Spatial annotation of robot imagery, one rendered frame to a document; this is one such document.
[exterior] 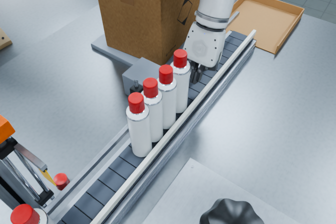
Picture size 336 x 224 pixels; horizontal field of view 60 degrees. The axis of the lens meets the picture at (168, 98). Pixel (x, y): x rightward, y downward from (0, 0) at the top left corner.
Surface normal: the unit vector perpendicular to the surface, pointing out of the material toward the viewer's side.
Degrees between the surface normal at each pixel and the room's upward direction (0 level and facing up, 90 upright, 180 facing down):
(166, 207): 0
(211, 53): 69
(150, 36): 90
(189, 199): 0
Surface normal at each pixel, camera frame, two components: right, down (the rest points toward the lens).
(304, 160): 0.00, -0.65
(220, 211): -0.18, -0.81
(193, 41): -0.58, 0.32
